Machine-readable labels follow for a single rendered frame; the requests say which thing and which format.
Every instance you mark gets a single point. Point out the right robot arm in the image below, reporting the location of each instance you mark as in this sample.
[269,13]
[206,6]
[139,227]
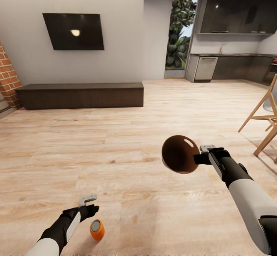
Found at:
[257,208]

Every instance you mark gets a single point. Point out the wall mounted tv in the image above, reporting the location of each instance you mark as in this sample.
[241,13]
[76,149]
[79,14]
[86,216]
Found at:
[74,31]

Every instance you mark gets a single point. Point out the breakfast table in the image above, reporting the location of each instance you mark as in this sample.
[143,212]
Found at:
[266,141]

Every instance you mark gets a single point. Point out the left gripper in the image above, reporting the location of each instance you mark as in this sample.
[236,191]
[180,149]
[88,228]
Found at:
[89,211]

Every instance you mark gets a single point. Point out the trash can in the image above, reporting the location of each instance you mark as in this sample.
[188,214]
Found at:
[178,155]

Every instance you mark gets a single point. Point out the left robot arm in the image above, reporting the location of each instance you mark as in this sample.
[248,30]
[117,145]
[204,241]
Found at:
[58,235]

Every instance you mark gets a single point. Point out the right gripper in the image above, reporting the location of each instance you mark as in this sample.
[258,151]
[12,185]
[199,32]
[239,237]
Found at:
[200,159]

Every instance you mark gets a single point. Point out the can of soda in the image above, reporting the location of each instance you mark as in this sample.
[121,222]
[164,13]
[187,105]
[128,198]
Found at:
[97,230]

